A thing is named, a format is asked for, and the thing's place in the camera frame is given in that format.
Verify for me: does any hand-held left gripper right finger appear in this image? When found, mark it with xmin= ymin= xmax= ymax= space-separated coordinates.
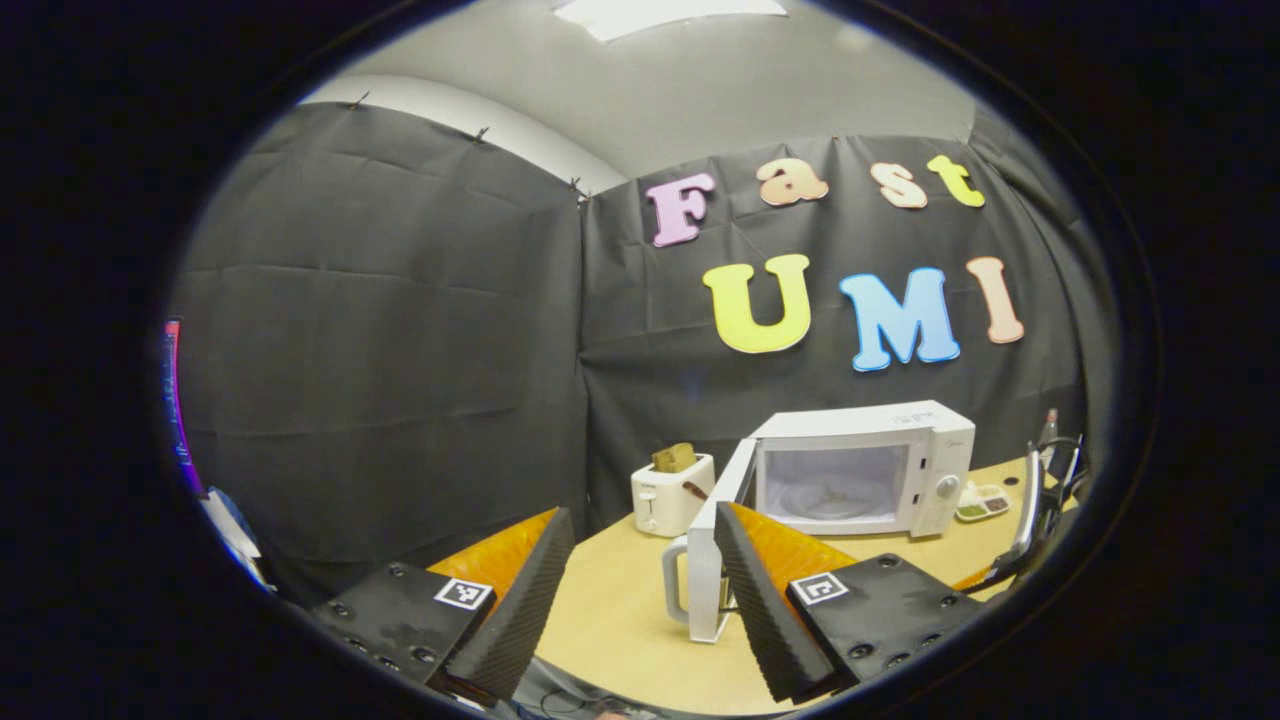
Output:
xmin=714 ymin=502 xmax=988 ymax=705

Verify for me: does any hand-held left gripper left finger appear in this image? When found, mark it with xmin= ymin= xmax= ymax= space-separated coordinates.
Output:
xmin=308 ymin=507 xmax=577 ymax=704

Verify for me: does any white microwave oven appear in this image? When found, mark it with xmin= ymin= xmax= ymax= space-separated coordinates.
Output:
xmin=662 ymin=400 xmax=976 ymax=644

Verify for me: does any white divided dish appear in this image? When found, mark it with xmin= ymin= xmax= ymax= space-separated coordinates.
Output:
xmin=955 ymin=483 xmax=1013 ymax=524

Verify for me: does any white toaster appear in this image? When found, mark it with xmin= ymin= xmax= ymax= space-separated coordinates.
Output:
xmin=631 ymin=453 xmax=717 ymax=538

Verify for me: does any black backdrop cloth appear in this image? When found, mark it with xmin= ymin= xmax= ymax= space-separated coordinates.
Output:
xmin=165 ymin=100 xmax=1116 ymax=606

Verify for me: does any white sheet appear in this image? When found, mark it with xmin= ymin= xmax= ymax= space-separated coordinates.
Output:
xmin=200 ymin=488 xmax=271 ymax=591

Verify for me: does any ceiling light panel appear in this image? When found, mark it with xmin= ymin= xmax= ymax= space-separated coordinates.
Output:
xmin=555 ymin=0 xmax=788 ymax=43

